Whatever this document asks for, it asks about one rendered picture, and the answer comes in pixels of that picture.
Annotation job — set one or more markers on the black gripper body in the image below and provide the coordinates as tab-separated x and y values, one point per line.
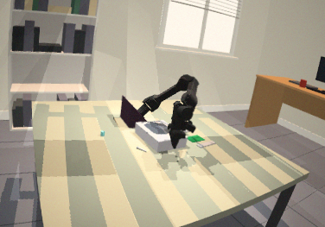
176	127

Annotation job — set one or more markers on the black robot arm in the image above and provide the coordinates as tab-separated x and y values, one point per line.
189	100

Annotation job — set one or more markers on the grey round disc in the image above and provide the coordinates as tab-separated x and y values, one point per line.
157	128

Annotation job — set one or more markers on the green rectangular block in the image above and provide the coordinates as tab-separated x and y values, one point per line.
195	138

